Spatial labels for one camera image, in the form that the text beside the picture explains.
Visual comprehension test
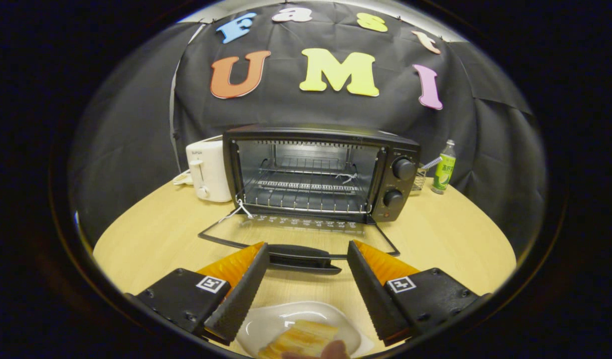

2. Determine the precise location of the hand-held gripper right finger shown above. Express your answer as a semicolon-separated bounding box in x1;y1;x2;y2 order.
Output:
347;240;492;346

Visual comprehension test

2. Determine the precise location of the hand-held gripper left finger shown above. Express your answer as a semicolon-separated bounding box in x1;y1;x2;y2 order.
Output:
126;242;270;346

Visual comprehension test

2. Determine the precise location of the golden ridged bread roll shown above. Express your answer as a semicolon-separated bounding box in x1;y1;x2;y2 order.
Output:
258;320;339;359

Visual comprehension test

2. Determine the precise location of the black toaster oven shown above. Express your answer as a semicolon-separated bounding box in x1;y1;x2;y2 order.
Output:
198;124;421;275

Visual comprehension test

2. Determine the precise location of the white pop-up toaster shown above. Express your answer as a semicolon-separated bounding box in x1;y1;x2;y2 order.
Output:
186;140;233;203

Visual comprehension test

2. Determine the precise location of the white plastic plate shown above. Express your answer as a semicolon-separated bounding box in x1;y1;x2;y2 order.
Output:
234;301;374;359

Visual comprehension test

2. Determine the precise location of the green drink bottle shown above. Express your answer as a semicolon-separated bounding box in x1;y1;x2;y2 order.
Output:
431;139;457;195

